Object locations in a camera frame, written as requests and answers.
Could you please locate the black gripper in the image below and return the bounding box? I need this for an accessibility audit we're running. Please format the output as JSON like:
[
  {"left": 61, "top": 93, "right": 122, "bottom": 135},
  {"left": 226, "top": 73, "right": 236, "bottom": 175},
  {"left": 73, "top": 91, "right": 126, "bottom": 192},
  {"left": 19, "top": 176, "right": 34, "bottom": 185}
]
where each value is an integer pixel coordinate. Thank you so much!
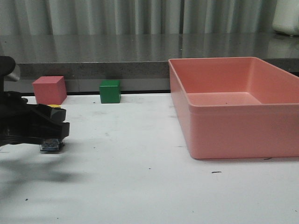
[{"left": 0, "top": 91, "right": 70, "bottom": 146}]

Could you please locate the yellow mushroom push button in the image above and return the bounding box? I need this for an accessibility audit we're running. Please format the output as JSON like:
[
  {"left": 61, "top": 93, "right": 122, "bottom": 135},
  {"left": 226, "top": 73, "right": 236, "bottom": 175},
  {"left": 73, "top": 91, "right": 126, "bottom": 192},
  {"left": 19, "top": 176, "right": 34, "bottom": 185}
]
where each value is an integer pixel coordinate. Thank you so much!
[{"left": 40, "top": 105, "right": 64, "bottom": 153}]

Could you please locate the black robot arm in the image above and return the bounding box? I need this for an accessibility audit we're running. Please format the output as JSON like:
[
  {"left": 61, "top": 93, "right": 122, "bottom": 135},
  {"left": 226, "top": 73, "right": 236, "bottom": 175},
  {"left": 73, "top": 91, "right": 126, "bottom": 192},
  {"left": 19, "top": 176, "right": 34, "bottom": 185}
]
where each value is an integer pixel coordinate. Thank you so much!
[{"left": 0, "top": 56, "right": 70, "bottom": 152}]

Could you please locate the pink cube block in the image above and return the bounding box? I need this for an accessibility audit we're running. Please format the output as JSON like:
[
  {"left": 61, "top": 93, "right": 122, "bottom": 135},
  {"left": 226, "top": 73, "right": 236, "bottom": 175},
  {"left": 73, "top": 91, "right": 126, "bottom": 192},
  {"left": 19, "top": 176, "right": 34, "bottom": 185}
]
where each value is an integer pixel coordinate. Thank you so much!
[{"left": 32, "top": 76, "right": 67, "bottom": 105}]

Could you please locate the green cube block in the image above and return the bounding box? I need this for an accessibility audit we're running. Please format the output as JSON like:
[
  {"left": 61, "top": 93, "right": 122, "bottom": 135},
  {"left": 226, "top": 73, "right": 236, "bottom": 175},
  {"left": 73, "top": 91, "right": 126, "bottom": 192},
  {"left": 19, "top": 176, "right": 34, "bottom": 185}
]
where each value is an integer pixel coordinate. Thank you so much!
[{"left": 99, "top": 80, "right": 121, "bottom": 104}]

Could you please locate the grey pleated curtain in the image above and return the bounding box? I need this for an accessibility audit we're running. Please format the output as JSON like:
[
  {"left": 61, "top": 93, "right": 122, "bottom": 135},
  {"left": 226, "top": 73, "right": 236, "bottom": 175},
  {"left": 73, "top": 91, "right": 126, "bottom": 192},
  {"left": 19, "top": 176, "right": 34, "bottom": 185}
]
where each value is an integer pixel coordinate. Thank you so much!
[{"left": 0, "top": 0, "right": 277, "bottom": 35}]

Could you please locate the dark grey counter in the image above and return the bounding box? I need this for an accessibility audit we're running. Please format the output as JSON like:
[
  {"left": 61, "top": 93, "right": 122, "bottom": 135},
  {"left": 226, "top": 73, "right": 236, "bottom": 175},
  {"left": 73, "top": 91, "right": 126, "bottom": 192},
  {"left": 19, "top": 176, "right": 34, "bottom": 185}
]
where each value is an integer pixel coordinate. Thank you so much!
[{"left": 0, "top": 33, "right": 299, "bottom": 95}]

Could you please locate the pink plastic bin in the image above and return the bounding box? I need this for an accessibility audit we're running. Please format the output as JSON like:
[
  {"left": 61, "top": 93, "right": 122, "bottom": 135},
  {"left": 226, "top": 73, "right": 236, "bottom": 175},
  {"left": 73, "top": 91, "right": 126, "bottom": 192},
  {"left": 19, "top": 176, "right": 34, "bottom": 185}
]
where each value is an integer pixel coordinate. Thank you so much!
[{"left": 169, "top": 57, "right": 299, "bottom": 159}]

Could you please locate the white appliance on counter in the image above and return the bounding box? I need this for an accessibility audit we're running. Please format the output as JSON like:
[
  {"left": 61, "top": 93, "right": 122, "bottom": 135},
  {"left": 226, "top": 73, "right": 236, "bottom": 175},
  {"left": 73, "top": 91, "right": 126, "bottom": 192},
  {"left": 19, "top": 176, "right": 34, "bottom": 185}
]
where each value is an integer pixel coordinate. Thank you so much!
[{"left": 272, "top": 0, "right": 299, "bottom": 36}]

